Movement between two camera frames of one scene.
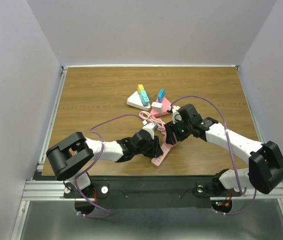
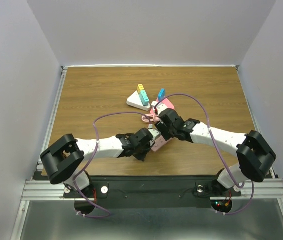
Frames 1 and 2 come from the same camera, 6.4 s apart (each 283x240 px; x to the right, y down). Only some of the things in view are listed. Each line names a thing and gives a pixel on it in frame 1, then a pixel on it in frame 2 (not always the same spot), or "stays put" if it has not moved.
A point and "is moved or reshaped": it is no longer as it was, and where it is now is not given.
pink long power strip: [165, 148] is moved or reshaped
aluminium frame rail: [37, 189] stays put
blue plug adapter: [161, 95] stays put
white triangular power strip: [135, 101] stays put
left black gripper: [154, 151] -> [140, 157]
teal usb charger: [144, 98] stays put
